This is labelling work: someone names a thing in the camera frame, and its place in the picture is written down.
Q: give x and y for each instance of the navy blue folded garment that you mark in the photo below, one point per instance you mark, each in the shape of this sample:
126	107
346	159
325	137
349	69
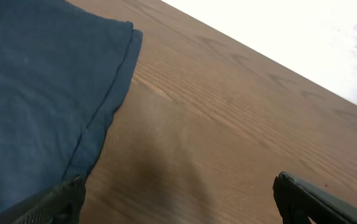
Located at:
64	72

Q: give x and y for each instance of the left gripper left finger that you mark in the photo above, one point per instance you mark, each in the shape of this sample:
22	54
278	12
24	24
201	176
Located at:
60	204

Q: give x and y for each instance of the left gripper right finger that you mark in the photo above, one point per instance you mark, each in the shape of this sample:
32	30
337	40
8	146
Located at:
301	202

